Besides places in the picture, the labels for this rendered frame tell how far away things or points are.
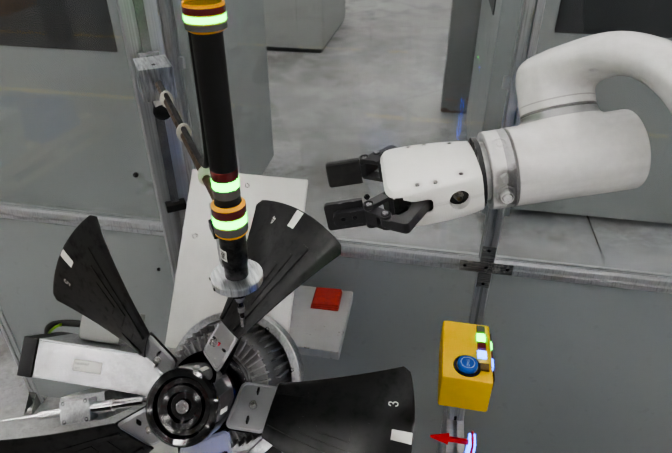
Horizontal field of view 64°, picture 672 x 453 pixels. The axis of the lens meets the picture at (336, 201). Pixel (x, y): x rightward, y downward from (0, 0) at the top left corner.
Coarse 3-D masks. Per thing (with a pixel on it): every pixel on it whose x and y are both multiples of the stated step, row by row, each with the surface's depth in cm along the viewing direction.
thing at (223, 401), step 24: (192, 360) 95; (168, 384) 85; (192, 384) 84; (216, 384) 84; (240, 384) 93; (168, 408) 84; (192, 408) 84; (216, 408) 82; (168, 432) 83; (192, 432) 83; (216, 432) 92
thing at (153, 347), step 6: (150, 336) 89; (150, 342) 90; (156, 342) 88; (150, 348) 92; (156, 348) 90; (162, 348) 88; (150, 354) 93; (156, 354) 91; (162, 354) 89; (168, 354) 88; (150, 360) 95; (162, 360) 91; (168, 360) 89; (162, 366) 92; (168, 366) 90; (174, 366) 89; (162, 372) 94
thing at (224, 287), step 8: (216, 240) 74; (248, 264) 75; (256, 264) 75; (216, 272) 74; (256, 272) 74; (216, 280) 72; (224, 280) 72; (248, 280) 72; (256, 280) 72; (216, 288) 71; (224, 288) 71; (232, 288) 71; (240, 288) 71; (248, 288) 71; (256, 288) 72; (232, 296) 71; (240, 296) 71
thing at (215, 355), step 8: (216, 328) 94; (224, 328) 92; (216, 336) 92; (224, 336) 90; (232, 336) 88; (208, 344) 93; (224, 344) 89; (232, 344) 86; (208, 352) 92; (216, 352) 89; (224, 352) 87; (208, 360) 90; (216, 360) 88; (224, 360) 86; (216, 368) 86
